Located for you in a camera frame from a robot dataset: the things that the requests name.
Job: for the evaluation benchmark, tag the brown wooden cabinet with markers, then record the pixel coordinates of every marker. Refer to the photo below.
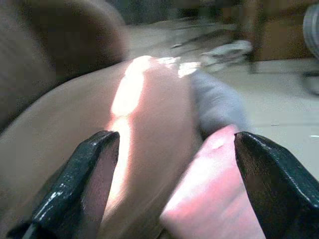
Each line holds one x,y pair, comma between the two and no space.
279,35

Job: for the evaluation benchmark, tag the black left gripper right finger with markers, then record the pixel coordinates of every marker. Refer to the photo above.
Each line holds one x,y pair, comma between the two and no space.
281,189

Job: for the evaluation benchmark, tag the brown sofa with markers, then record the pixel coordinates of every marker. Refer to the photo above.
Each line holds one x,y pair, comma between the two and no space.
62,35

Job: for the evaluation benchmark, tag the white object on floor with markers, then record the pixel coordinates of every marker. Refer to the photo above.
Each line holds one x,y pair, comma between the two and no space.
229,51

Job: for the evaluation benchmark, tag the grey striped fabric item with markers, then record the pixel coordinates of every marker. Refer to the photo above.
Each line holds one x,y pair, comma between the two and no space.
312,30

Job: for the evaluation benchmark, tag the pinkish beige pillow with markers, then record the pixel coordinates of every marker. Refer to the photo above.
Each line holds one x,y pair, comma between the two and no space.
154,129

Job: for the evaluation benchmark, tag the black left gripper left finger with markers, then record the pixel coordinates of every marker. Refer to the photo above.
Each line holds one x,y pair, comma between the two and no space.
67,189

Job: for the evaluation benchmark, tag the grey cushion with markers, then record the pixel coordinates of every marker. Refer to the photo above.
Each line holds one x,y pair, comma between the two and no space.
216,102

